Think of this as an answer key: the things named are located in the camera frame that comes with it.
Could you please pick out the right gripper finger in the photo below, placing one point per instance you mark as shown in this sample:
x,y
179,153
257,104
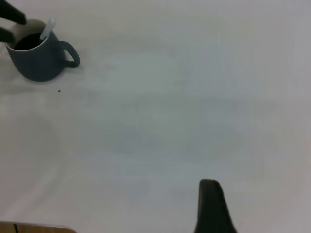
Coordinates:
x,y
211,211

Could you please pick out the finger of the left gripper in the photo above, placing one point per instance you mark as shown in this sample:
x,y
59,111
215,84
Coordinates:
x,y
11,11
6,35

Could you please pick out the dark grey coffee mug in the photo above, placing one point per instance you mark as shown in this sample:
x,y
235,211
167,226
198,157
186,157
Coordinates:
x,y
36,60

